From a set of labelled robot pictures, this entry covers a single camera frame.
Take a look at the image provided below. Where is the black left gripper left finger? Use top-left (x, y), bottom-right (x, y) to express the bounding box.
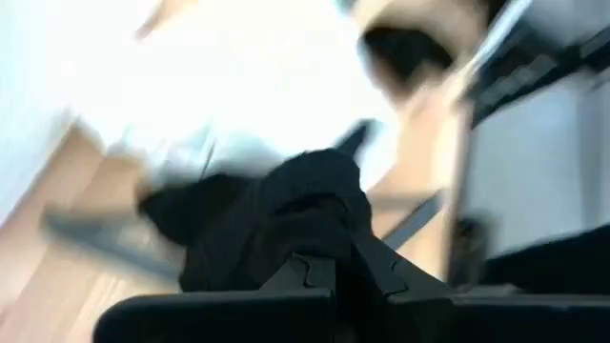
top-left (93, 252), bottom-right (337, 343)

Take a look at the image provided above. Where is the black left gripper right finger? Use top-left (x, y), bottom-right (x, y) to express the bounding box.
top-left (353, 236), bottom-right (610, 343)

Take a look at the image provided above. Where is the black cloth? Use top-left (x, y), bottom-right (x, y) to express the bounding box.
top-left (137, 148), bottom-right (376, 293)

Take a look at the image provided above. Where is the white plastic laundry basket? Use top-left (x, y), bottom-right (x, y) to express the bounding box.
top-left (0, 0), bottom-right (397, 220)

